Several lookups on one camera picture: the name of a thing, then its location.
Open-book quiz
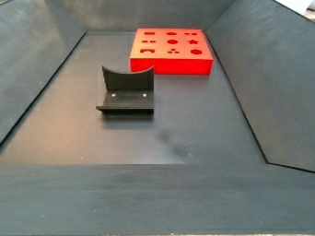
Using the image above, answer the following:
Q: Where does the black curved regrasp stand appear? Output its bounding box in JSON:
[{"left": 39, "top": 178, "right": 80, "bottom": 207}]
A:
[{"left": 96, "top": 67, "right": 154, "bottom": 113}]

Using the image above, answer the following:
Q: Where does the red shape fixture block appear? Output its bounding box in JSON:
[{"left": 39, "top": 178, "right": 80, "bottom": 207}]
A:
[{"left": 129, "top": 28, "right": 212, "bottom": 76}]

